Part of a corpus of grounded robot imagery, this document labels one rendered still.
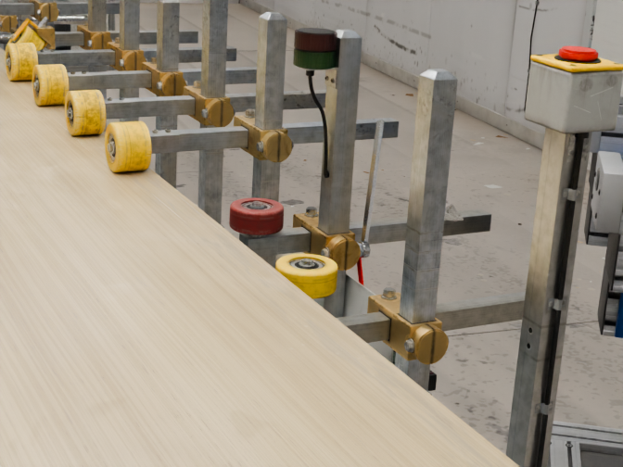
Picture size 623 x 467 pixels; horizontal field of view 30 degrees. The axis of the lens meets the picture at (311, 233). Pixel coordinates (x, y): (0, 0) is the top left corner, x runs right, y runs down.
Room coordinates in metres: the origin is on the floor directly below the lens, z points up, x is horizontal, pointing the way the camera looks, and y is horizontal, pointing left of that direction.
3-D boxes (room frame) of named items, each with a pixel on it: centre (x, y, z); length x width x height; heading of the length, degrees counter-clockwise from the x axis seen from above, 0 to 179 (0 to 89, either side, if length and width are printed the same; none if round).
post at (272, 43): (1.88, 0.08, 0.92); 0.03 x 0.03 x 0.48; 27
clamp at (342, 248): (1.68, -0.02, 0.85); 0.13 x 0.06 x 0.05; 27
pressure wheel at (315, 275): (1.40, 0.00, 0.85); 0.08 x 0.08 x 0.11
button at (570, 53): (1.21, -0.27, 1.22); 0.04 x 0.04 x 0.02
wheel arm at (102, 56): (2.59, 0.43, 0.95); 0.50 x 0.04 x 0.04; 117
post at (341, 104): (1.66, -0.03, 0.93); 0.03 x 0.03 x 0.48; 27
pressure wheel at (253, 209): (1.65, 0.08, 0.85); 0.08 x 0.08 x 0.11
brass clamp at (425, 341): (1.46, -0.14, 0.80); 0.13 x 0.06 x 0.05; 27
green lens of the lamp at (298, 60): (1.64, 0.01, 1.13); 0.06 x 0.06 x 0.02
